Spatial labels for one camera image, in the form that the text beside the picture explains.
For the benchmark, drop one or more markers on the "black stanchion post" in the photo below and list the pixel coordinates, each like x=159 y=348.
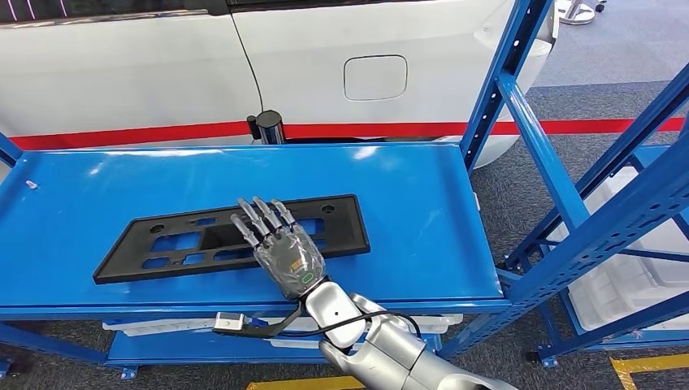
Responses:
x=269 y=126

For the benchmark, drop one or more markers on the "blue steel shelf rack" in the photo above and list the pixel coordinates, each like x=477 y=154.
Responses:
x=646 y=317
x=420 y=215

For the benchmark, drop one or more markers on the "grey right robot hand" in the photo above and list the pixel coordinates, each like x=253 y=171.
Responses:
x=290 y=258

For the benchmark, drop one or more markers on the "chrome stanchion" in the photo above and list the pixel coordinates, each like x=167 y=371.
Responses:
x=576 y=13

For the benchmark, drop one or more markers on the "small white clip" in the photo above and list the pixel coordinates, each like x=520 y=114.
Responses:
x=31 y=184

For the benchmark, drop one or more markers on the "white car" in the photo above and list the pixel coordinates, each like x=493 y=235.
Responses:
x=161 y=70

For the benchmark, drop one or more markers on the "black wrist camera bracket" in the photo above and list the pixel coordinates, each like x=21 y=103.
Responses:
x=269 y=329

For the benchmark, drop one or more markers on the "white plastic crate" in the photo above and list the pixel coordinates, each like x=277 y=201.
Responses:
x=635 y=285
x=161 y=326
x=441 y=322

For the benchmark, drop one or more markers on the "black plastic panel part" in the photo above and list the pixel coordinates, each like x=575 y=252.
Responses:
x=347 y=231

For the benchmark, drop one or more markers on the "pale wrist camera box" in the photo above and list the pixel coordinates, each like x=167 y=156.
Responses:
x=230 y=322

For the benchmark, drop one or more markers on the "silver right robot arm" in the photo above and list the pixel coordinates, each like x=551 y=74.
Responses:
x=334 y=315

